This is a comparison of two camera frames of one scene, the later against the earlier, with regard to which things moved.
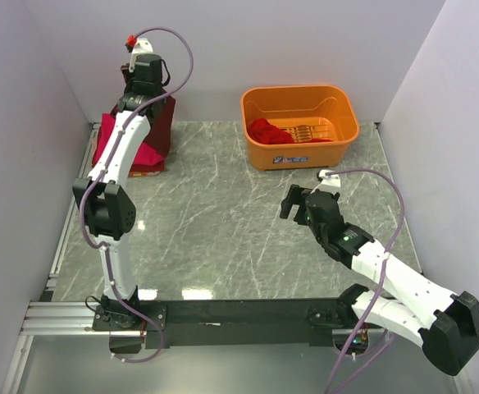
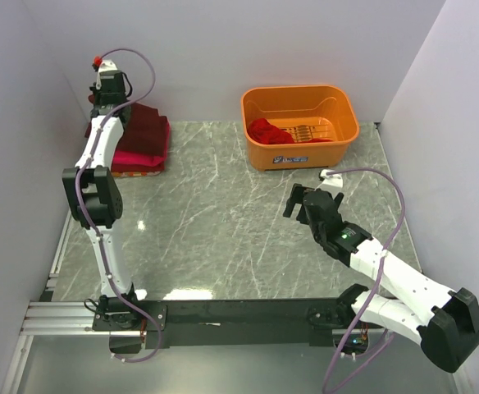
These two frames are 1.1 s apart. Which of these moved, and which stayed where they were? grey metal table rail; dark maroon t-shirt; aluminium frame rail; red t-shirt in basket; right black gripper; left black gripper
Moved: dark maroon t-shirt; left black gripper
Stayed: red t-shirt in basket; grey metal table rail; right black gripper; aluminium frame rail
